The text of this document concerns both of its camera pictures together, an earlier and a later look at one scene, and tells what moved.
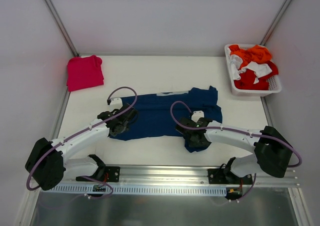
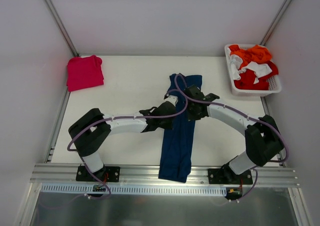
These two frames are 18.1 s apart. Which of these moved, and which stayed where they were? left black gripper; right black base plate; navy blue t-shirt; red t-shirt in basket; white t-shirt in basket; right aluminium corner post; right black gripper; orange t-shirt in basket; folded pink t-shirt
Moved: left black gripper; right black gripper; navy blue t-shirt
Stayed: folded pink t-shirt; white t-shirt in basket; right black base plate; orange t-shirt in basket; right aluminium corner post; red t-shirt in basket
